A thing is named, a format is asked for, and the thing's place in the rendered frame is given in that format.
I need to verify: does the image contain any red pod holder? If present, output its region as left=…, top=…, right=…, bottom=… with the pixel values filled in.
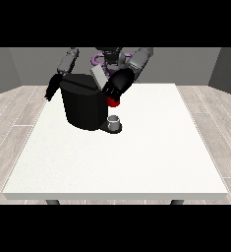
left=106, top=96, right=121, bottom=108

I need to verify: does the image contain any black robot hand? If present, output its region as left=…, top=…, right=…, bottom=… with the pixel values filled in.
left=102, top=67, right=136, bottom=101
left=43, top=72, right=64, bottom=102

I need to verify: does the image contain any pale grey machine lid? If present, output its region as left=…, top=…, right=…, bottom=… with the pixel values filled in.
left=89, top=65, right=109, bottom=92

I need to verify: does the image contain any small grey cup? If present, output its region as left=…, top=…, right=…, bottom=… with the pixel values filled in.
left=107, top=114, right=122, bottom=131

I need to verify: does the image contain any black coffee machine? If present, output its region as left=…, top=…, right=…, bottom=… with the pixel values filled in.
left=59, top=73, right=123, bottom=135

